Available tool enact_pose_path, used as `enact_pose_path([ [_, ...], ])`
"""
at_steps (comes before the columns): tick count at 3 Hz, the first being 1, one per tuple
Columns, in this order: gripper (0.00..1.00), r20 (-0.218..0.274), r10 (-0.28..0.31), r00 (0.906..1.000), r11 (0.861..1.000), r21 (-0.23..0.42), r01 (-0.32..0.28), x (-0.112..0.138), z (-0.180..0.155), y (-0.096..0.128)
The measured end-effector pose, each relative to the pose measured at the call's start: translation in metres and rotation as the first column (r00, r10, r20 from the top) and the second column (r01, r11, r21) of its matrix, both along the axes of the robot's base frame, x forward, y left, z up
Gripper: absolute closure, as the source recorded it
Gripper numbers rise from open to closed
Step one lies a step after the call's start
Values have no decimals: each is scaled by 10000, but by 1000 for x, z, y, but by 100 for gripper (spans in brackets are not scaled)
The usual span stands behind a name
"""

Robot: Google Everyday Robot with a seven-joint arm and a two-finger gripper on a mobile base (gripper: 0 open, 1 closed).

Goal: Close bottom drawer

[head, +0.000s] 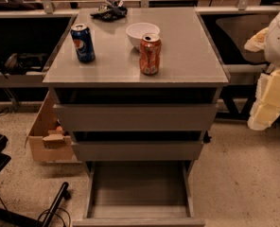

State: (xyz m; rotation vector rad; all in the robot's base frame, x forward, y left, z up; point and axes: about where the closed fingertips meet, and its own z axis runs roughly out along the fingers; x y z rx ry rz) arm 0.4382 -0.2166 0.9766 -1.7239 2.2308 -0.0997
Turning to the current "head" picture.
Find white bowl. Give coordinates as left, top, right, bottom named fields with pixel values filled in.
left=126, top=23, right=160, bottom=49

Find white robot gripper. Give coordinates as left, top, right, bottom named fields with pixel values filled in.
left=244, top=27, right=280, bottom=131

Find black chair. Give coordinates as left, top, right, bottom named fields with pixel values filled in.
left=215, top=13, right=280, bottom=64

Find black headphones on shelf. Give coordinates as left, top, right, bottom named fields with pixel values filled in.
left=0, top=53, right=48, bottom=76

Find grey middle drawer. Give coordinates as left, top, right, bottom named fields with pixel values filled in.
left=72, top=141, right=203, bottom=161

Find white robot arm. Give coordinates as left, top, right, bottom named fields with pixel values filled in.
left=244, top=12, right=280, bottom=131

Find black base leg with cable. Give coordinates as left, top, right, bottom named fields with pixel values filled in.
left=0, top=182, right=71, bottom=227

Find grey bottom drawer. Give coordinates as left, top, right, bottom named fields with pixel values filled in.
left=73, top=161, right=205, bottom=227

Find grey drawer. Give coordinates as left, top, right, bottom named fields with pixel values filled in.
left=54, top=104, right=218, bottom=131
left=73, top=161, right=205, bottom=227
left=72, top=141, right=203, bottom=161

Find cardboard box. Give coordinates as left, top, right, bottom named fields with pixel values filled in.
left=27, top=93, right=76, bottom=163

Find grey drawer cabinet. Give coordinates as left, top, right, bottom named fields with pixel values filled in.
left=42, top=6, right=231, bottom=163

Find black crumpled bag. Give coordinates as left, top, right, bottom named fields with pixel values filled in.
left=91, top=0, right=128, bottom=21

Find orange soda can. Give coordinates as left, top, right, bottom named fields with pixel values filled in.
left=139, top=33, right=162, bottom=75

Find grey top drawer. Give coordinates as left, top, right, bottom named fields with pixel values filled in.
left=54, top=104, right=218, bottom=131

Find blue Pepsi can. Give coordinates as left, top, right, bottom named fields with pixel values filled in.
left=70, top=24, right=96, bottom=62

